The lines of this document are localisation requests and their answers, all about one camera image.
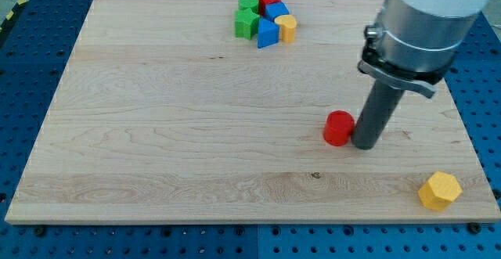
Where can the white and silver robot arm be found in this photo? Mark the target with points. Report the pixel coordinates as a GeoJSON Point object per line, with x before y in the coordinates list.
{"type": "Point", "coordinates": [412, 43]}

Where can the green star block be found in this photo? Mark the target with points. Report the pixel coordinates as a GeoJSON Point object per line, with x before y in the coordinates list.
{"type": "Point", "coordinates": [246, 23]}

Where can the wooden board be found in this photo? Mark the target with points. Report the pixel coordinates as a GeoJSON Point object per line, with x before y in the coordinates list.
{"type": "Point", "coordinates": [163, 117]}

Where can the blue triangle block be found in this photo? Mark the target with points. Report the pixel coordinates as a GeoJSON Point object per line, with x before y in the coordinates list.
{"type": "Point", "coordinates": [268, 33]}

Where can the red cylinder block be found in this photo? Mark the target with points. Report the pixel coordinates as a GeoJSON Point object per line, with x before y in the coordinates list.
{"type": "Point", "coordinates": [338, 128]}

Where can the yellow heart block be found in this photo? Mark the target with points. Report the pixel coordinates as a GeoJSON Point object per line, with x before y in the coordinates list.
{"type": "Point", "coordinates": [287, 28]}

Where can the blue cube block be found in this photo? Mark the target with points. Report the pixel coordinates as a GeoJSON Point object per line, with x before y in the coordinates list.
{"type": "Point", "coordinates": [276, 9]}

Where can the green cylinder block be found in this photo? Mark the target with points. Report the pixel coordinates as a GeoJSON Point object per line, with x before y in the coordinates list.
{"type": "Point", "coordinates": [249, 4]}

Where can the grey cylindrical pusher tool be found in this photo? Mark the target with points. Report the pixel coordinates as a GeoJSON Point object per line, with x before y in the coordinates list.
{"type": "Point", "coordinates": [377, 111]}

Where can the yellow hexagon block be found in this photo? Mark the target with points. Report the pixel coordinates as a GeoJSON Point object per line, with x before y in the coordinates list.
{"type": "Point", "coordinates": [439, 191]}

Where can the black yellow hazard tape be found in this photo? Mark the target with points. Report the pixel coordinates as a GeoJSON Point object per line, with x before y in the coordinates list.
{"type": "Point", "coordinates": [13, 15]}

